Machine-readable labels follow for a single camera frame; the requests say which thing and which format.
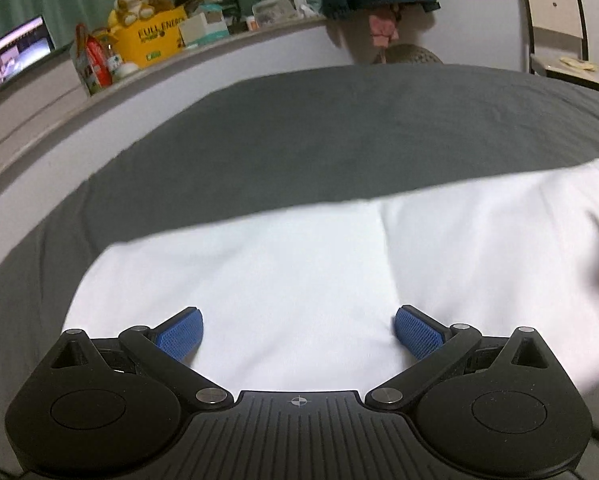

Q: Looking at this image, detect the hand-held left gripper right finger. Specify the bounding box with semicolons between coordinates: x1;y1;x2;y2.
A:
364;304;547;411

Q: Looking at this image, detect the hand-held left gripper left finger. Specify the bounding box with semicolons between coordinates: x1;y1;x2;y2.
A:
52;306;235;411

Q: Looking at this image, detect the white shirt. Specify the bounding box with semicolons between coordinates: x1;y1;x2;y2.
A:
59;157;599;401

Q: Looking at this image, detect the grey padded headboard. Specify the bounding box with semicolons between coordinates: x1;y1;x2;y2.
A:
0;15;355;221

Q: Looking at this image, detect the green and white carton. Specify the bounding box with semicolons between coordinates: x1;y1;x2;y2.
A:
72;42;100;96

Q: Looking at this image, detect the round grey woven basket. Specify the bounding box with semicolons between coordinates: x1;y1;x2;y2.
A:
372;44;443;66

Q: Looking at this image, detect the red snack packet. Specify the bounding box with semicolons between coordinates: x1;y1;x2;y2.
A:
85;35;114;87

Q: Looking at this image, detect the yellow cardboard box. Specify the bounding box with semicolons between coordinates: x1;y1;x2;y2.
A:
110;5;189;70

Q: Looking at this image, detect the pink hanging item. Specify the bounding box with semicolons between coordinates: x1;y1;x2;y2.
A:
368;12;400;48

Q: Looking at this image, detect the white and teal box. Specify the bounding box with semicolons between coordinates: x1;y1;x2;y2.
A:
178;10;230;50

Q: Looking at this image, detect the flat screen monitor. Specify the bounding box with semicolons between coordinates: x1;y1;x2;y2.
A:
0;15;57;106

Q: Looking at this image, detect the brown plush toy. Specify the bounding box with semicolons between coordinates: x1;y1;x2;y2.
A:
108;0;175;26

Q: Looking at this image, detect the clear plastic container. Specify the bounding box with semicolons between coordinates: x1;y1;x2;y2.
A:
252;0;313;28

